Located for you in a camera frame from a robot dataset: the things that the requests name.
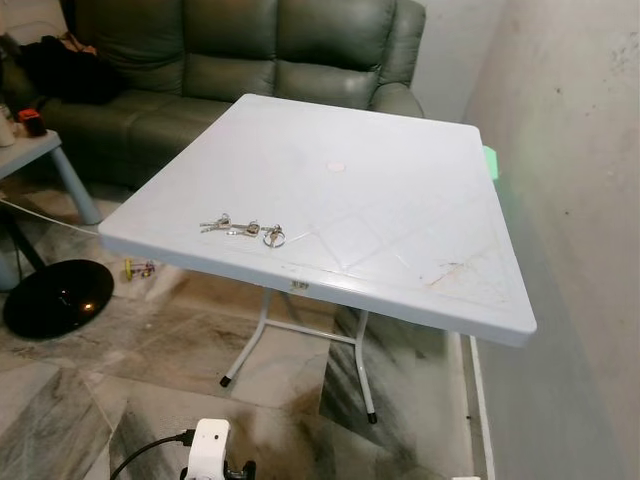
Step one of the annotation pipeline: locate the black round stand base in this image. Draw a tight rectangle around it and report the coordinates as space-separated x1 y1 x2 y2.
3 259 115 341

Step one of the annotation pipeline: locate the grey side table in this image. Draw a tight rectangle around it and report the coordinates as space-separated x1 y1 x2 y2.
0 129 102 292

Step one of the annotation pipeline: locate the white wall cable trunking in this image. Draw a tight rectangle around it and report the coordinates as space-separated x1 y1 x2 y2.
464 335 498 480

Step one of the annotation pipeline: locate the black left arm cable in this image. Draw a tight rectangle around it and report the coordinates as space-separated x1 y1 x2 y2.
109 429 196 480

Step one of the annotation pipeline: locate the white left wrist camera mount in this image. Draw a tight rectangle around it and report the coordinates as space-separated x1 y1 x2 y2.
184 418 232 480

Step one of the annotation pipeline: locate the orange and black device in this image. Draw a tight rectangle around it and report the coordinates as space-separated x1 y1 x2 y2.
18 107 49 139

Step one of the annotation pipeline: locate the small yellow toy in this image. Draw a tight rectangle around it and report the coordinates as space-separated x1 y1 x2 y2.
123 257 157 282

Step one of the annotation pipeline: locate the white floor cable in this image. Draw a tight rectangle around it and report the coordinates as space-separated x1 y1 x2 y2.
0 198 102 237

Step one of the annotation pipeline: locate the white folding table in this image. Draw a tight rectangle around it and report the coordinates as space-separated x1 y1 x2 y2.
98 93 538 425

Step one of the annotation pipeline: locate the green leather sofa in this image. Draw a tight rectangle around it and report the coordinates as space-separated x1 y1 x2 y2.
0 0 427 192

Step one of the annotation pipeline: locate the black stand pole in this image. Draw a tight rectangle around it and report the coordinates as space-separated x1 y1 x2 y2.
0 205 47 273

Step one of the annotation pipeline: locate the black clothing pile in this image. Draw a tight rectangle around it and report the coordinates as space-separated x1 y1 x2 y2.
18 33 123 107

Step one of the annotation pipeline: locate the silver key bunch with ring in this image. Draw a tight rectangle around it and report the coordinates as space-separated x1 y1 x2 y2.
199 213 288 250

